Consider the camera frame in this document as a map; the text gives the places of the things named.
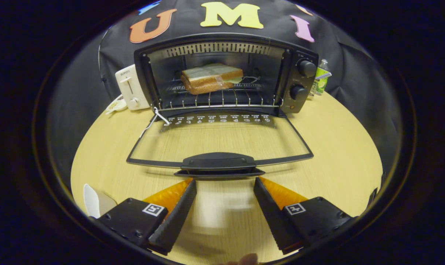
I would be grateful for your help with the toast sandwich with lettuce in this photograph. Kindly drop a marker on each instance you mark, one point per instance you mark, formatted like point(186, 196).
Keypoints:
point(207, 82)

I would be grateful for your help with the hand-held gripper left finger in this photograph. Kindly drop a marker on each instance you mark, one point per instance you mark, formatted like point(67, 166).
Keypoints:
point(174, 221)

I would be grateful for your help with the blue striped straw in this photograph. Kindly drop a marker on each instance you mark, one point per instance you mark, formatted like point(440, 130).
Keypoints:
point(324, 75)

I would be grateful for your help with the black toaster oven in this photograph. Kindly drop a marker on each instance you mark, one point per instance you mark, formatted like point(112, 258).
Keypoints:
point(303, 79)

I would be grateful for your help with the white pop-up toaster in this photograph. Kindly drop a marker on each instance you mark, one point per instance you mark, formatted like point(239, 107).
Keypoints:
point(130, 88)

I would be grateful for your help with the small clear glass container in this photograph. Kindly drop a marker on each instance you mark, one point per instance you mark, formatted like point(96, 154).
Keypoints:
point(312, 90)

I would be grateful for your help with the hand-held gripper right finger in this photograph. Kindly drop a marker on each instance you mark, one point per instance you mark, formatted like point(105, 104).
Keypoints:
point(274, 221)

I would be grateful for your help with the white paper food tray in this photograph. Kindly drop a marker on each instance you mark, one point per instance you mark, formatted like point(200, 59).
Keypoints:
point(89, 200)

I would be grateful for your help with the green label drink bottle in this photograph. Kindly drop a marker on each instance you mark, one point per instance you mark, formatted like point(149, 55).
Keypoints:
point(322, 84)

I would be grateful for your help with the small white dish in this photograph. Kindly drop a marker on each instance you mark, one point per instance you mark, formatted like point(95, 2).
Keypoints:
point(115, 106)

